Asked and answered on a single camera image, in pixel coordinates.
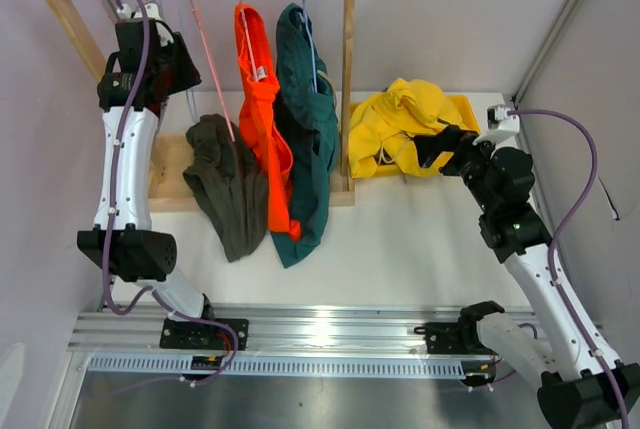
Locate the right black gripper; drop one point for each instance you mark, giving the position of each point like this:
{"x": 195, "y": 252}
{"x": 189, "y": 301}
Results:
{"x": 449, "y": 140}

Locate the olive green shorts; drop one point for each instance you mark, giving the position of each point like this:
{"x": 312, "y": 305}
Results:
{"x": 228, "y": 185}

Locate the blue wire hanger green shorts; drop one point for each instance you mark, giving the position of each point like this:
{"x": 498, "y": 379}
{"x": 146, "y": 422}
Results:
{"x": 308, "y": 30}

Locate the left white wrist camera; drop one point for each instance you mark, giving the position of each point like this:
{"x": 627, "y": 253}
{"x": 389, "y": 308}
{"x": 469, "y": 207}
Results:
{"x": 127, "y": 13}

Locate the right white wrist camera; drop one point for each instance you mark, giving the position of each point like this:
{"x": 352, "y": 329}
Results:
{"x": 502, "y": 125}

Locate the pink wire hanger orange shorts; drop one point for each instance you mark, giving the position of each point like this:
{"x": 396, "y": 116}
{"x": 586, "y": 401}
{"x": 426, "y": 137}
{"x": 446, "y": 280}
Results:
{"x": 258, "y": 76}

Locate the dark green shorts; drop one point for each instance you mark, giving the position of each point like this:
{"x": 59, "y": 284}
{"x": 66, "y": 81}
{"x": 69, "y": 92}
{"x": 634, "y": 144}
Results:
{"x": 307, "y": 120}

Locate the yellow shorts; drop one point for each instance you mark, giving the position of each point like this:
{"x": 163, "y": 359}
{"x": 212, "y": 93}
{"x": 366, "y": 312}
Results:
{"x": 395, "y": 129}

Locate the yellow plastic tray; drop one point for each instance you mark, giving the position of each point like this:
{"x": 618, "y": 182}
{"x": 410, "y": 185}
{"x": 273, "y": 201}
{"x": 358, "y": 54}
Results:
{"x": 467, "y": 109}

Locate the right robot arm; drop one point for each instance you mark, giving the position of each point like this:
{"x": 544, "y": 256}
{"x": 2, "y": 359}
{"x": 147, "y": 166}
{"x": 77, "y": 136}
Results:
{"x": 578, "y": 379}

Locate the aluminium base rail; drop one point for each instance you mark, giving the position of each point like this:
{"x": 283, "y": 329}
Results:
{"x": 298, "y": 331}

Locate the slotted cable duct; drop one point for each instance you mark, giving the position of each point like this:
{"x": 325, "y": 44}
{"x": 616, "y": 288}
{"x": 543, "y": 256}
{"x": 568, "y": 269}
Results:
{"x": 412, "y": 368}

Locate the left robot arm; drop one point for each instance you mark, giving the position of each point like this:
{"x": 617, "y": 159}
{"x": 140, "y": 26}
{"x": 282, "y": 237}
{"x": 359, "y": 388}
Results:
{"x": 110, "y": 243}

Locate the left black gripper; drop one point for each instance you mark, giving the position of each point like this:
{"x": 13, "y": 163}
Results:
{"x": 188, "y": 74}

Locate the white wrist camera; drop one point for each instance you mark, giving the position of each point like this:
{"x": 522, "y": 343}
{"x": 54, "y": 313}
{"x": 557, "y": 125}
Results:
{"x": 502, "y": 125}
{"x": 127, "y": 13}

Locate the pink wire hanger olive shorts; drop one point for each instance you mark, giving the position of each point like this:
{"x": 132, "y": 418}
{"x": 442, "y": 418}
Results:
{"x": 212, "y": 65}

